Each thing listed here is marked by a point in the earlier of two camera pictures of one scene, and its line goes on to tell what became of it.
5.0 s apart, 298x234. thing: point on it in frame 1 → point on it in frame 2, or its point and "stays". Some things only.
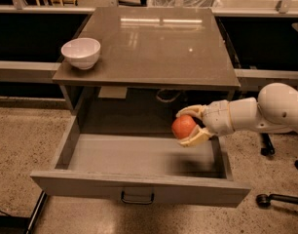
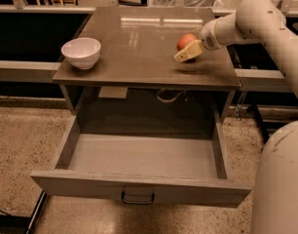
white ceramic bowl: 83,53 stays
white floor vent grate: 186,1 stays
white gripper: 217,117 → 209,37
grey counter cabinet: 153,62 stays
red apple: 182,126 → 185,40
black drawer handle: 135,202 stays
